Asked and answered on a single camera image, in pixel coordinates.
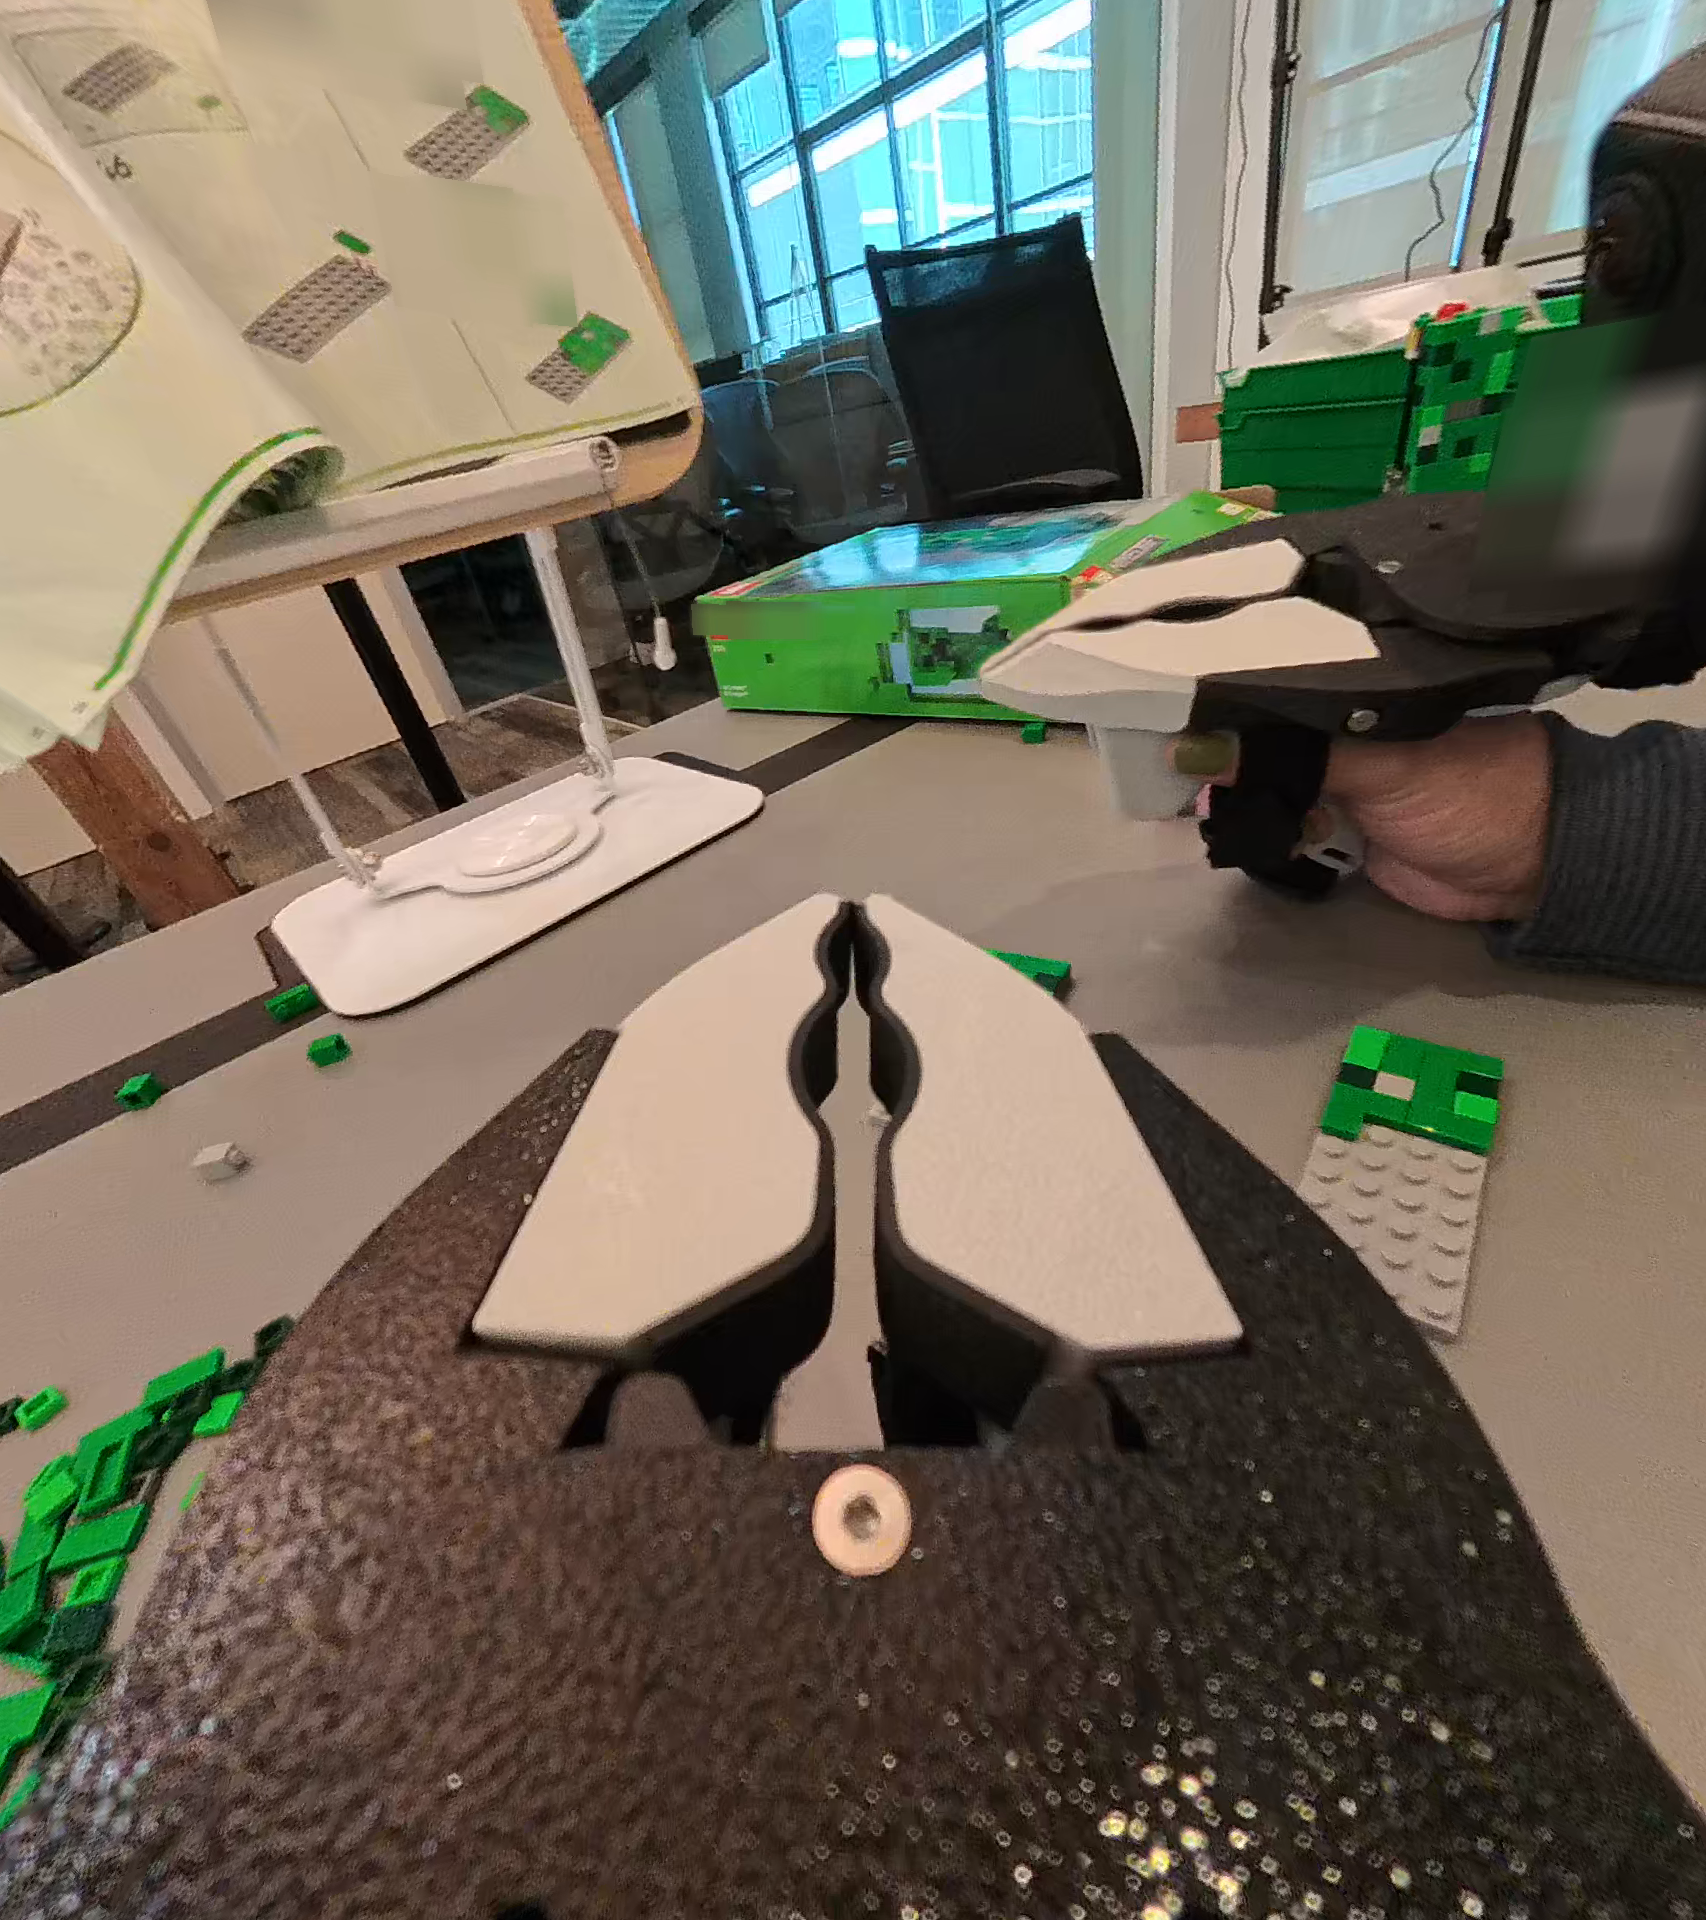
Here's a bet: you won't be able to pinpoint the black mesh office chair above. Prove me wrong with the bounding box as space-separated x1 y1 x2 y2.
865 215 1148 521

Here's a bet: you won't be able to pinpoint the large grid window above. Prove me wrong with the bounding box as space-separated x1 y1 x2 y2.
611 0 1099 355

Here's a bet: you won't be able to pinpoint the person's right hand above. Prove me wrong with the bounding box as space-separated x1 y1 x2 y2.
1168 713 1560 925

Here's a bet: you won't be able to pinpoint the green stacked bins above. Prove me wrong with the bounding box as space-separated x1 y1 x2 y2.
1221 348 1418 516

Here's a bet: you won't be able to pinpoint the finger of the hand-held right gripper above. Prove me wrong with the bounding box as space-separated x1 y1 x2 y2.
1070 534 1314 629
979 597 1385 825

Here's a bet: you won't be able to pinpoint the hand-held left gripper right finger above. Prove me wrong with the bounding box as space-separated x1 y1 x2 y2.
860 894 1249 1417

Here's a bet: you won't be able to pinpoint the grey desk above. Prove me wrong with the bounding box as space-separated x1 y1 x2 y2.
0 576 1706 1920

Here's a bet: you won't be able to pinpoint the black stand pole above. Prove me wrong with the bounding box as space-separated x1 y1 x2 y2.
1480 0 1547 260
1254 0 1312 319

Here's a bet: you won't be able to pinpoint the white hanging cord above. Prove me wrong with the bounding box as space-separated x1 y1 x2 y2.
594 439 679 673

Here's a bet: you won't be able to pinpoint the pile of small green tiles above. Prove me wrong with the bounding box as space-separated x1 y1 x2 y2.
0 1316 301 1897

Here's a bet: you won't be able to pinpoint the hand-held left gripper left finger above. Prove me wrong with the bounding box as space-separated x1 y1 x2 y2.
470 892 859 1408

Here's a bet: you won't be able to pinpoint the green pixel block model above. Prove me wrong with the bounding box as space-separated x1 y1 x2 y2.
1401 292 1590 500

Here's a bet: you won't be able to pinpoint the instruction booklet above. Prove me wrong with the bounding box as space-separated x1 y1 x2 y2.
0 0 707 791

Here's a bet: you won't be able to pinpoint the green toy box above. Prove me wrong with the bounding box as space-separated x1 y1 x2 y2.
691 487 1282 727

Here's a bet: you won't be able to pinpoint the wooden pillar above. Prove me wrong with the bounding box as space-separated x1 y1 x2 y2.
28 716 245 931

